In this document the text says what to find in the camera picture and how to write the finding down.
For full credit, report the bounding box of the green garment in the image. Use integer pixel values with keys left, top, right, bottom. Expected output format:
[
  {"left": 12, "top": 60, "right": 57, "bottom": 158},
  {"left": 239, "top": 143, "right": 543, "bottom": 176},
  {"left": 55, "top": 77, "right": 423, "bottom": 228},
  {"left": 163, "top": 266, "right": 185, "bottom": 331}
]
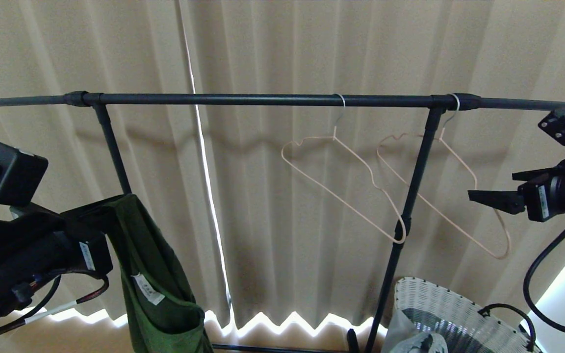
[{"left": 103, "top": 194, "right": 214, "bottom": 353}]

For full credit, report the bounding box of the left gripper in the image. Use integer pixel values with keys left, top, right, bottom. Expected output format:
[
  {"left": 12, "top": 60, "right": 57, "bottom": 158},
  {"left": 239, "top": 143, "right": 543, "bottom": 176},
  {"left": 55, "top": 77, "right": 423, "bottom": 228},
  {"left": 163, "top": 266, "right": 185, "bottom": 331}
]
[{"left": 0, "top": 197, "right": 122, "bottom": 295}]

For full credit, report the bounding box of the pink clothes hanger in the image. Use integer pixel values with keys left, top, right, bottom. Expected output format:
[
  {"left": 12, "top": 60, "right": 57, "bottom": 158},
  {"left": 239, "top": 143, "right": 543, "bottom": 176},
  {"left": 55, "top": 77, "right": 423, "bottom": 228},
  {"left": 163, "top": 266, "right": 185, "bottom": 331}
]
[
  {"left": 377, "top": 94, "right": 512, "bottom": 259},
  {"left": 281, "top": 93, "right": 407, "bottom": 245}
]

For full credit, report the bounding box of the black cable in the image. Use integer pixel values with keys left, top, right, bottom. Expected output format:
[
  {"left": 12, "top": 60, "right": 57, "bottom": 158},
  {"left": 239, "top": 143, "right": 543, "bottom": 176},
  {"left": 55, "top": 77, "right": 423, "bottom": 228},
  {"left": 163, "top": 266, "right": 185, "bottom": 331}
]
[{"left": 523, "top": 196, "right": 565, "bottom": 338}]

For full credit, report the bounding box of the white laundry basket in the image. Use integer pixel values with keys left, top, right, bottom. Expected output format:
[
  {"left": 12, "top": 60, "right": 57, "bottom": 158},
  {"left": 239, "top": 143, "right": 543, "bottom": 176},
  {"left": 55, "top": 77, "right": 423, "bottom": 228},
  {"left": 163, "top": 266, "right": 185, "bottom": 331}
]
[{"left": 393, "top": 277, "right": 544, "bottom": 353}]

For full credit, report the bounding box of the black clothes rack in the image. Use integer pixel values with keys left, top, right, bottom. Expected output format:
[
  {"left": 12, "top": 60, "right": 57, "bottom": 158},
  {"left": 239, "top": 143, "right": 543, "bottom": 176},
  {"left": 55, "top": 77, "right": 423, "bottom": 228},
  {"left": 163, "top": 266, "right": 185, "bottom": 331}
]
[{"left": 0, "top": 91, "right": 565, "bottom": 353}]

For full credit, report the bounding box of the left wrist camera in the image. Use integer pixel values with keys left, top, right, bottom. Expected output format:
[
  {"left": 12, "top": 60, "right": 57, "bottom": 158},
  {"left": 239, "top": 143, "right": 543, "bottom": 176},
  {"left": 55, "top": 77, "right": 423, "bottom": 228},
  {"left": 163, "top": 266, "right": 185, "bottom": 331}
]
[{"left": 0, "top": 140, "right": 49, "bottom": 216}]

